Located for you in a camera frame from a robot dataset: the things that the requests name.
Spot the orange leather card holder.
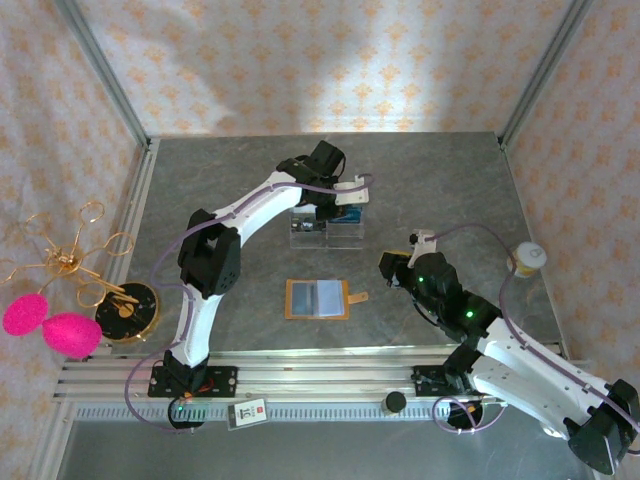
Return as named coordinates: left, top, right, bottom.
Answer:
left=284, top=278, right=370, bottom=321

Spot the clear acrylic card stand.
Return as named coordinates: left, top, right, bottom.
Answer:
left=289, top=205, right=365, bottom=250

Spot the small yellow-labelled jar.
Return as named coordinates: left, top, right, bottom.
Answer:
left=506, top=241, right=548, bottom=278

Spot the black round knob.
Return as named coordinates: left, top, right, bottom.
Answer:
left=382, top=392, right=409, bottom=415

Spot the black round grommet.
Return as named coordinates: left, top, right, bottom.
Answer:
left=446, top=399, right=485, bottom=432
left=168, top=399, right=207, bottom=432

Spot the white number tag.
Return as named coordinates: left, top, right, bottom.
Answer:
left=227, top=398, right=270, bottom=431

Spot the black gold round base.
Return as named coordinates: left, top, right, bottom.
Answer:
left=94, top=282, right=161, bottom=345

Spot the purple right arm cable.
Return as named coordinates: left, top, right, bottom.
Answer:
left=433, top=223, right=640, bottom=435

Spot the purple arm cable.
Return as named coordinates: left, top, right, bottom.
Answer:
left=433, top=223, right=640, bottom=435
left=123, top=173, right=375, bottom=436

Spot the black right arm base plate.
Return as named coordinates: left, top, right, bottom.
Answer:
left=412, top=364, right=503, bottom=397

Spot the aluminium mounting rail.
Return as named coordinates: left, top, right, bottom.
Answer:
left=52, top=347, right=599, bottom=404

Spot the grey perforated cable duct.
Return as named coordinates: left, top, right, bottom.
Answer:
left=74, top=402, right=541, bottom=422

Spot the aluminium side rail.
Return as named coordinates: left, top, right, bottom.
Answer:
left=102, top=138, right=161, bottom=286

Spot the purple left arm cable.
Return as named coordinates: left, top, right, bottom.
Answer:
left=123, top=173, right=375, bottom=436

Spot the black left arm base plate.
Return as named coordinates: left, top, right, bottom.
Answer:
left=148, top=362, right=239, bottom=400

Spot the grey aluminium corner post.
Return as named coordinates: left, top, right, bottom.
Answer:
left=53, top=0, right=154, bottom=151
left=498, top=0, right=596, bottom=151

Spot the gold wire stand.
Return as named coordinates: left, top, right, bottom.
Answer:
left=0, top=200, right=139, bottom=309

